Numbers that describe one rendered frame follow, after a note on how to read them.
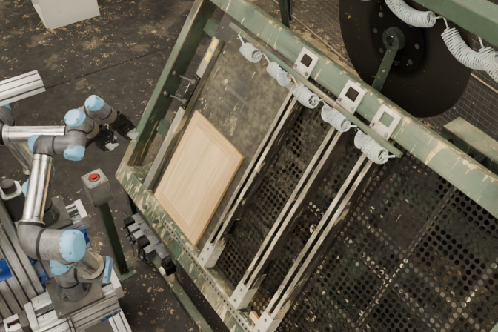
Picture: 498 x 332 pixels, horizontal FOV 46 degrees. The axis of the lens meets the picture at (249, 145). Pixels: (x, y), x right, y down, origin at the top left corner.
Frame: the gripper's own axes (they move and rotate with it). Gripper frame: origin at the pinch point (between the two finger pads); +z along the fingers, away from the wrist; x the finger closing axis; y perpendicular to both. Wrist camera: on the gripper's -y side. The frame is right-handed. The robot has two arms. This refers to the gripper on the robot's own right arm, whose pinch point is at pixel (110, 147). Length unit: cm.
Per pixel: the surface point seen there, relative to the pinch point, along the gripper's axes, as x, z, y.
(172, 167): 9, 63, 6
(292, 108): -13, 14, 81
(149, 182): 9, 71, -11
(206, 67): 40, 37, 48
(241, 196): -33, 36, 42
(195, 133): 15, 51, 27
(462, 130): -55, 6, 138
